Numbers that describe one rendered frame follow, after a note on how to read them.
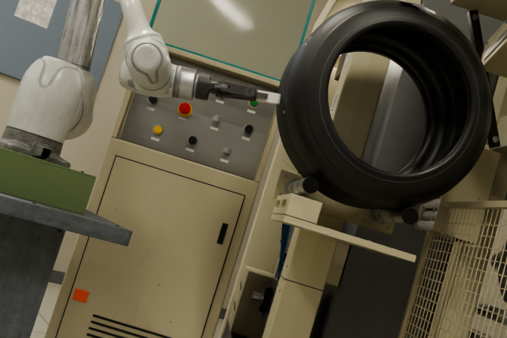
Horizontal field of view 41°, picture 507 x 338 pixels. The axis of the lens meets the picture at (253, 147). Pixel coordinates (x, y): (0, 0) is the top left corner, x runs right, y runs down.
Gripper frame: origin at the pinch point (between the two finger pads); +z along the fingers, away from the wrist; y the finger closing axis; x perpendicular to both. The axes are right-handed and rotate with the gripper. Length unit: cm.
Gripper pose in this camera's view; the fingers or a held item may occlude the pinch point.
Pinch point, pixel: (267, 97)
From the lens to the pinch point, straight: 190.4
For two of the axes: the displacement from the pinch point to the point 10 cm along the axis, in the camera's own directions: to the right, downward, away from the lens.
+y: -0.7, 0.9, 9.9
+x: -1.6, 9.8, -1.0
